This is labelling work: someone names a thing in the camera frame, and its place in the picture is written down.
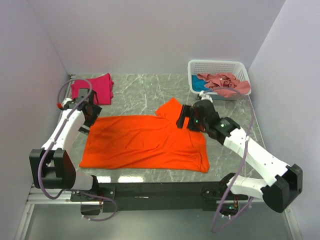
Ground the black base beam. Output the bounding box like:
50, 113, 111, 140
70, 181, 248, 213

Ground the blue t shirt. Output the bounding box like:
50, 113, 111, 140
191, 75, 211, 92

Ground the pink t shirt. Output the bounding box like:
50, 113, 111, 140
196, 72, 251, 98

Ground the folded magenta t shirt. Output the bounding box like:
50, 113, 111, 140
71, 73, 114, 106

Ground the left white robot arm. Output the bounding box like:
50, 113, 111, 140
29, 96, 102, 201

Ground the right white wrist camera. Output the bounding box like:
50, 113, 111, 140
198, 90, 213, 103

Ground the orange t shirt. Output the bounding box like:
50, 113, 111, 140
79, 98, 210, 173

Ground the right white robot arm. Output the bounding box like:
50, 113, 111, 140
176, 99, 303, 213

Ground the aluminium rail frame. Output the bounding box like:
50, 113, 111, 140
14, 185, 303, 240

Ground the white plastic basket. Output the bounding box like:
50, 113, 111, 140
187, 60, 252, 100

